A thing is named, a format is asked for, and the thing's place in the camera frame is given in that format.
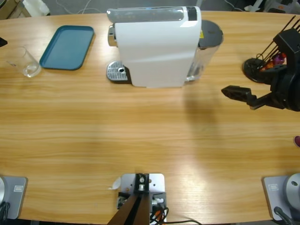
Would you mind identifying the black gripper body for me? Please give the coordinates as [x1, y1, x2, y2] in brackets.
[259, 65, 300, 112]

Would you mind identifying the clear drinking glass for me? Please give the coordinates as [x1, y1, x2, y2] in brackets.
[6, 46, 42, 78]

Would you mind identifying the white capsule coffee machine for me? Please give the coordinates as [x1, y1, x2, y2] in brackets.
[106, 6, 203, 89]

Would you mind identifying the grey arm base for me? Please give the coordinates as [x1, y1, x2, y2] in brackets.
[262, 172, 300, 221]
[0, 175, 28, 220]

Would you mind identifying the black capsule rack stand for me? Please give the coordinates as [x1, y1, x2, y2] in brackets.
[242, 15, 300, 84]

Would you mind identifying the wooden crate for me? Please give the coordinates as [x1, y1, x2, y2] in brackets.
[0, 0, 32, 20]

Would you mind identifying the clear water tank black lid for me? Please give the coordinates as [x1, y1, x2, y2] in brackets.
[186, 20, 225, 83]

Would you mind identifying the teal plastic tray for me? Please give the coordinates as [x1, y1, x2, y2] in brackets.
[39, 25, 95, 71]

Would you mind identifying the grey stool with orange mark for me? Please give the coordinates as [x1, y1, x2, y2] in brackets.
[263, 0, 300, 14]

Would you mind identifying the white tape scrap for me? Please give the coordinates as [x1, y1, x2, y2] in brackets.
[107, 177, 122, 190]

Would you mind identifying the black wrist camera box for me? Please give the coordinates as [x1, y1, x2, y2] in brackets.
[273, 29, 300, 71]

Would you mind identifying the white floor cable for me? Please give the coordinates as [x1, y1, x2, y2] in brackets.
[55, 0, 105, 15]

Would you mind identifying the black base cable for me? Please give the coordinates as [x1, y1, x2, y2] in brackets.
[273, 206, 293, 225]
[0, 202, 11, 220]

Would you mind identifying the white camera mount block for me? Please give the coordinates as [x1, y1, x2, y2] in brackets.
[118, 172, 167, 223]

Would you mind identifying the black power cable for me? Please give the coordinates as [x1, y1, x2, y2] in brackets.
[164, 219, 203, 225]

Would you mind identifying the orange black wire bundle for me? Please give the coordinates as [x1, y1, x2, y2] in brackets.
[149, 206, 169, 225]

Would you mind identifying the dark camera post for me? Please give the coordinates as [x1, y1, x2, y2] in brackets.
[107, 173, 150, 225]

